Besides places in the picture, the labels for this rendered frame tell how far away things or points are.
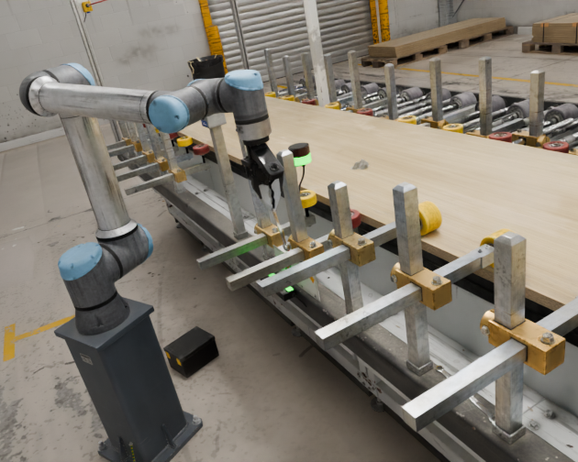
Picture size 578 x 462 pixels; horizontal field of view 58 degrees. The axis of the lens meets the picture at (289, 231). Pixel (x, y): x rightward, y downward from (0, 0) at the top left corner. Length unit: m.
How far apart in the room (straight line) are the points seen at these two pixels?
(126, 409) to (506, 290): 1.48
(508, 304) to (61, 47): 8.46
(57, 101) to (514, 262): 1.24
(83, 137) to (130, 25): 7.34
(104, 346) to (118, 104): 0.83
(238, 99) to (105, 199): 0.73
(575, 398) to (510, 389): 0.27
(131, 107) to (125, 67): 7.71
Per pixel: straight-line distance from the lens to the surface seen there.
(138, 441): 2.16
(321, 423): 2.19
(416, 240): 1.11
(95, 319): 1.93
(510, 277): 0.93
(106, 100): 1.48
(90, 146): 1.85
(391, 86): 2.77
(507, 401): 1.10
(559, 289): 1.22
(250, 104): 1.35
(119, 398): 2.03
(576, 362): 1.26
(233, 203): 1.99
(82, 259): 1.85
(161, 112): 1.33
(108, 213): 1.91
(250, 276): 1.47
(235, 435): 2.24
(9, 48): 9.00
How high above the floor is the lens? 1.57
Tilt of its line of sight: 25 degrees down
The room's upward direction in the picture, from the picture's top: 11 degrees counter-clockwise
